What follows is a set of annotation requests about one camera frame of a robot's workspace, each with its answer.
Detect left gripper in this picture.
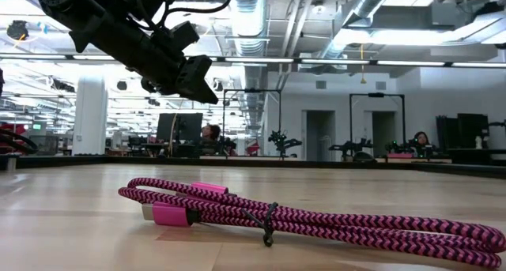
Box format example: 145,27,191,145
67,9,220,106

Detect pink braided USB-C cable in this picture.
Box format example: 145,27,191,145
117,176,506,270

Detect black monitor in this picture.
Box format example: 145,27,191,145
156,112,204,144

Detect person behind monitor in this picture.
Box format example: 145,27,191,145
200,123,223,143

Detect ceiling light strip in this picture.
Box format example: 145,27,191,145
222,57,295,64
300,58,371,66
376,60,447,67
451,62,506,69

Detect white column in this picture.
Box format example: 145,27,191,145
71,74,109,157

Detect grey door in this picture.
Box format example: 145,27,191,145
363,110,397,158
301,109,337,163

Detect person at robot station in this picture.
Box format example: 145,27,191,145
412,130,432,149

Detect black folded panels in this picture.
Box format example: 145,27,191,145
435,112,491,150

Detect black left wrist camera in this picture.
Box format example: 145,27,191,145
168,21,201,54

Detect black gantry frame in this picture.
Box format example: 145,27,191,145
221,88,283,158
349,92,407,154

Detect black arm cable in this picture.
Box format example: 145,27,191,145
157,0,235,28

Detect silver ventilation duct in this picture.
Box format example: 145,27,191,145
230,0,270,130
315,0,399,63

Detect black cable tie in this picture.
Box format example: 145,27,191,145
240,201,280,249

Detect black curved cable bundle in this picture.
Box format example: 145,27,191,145
0,126,40,156

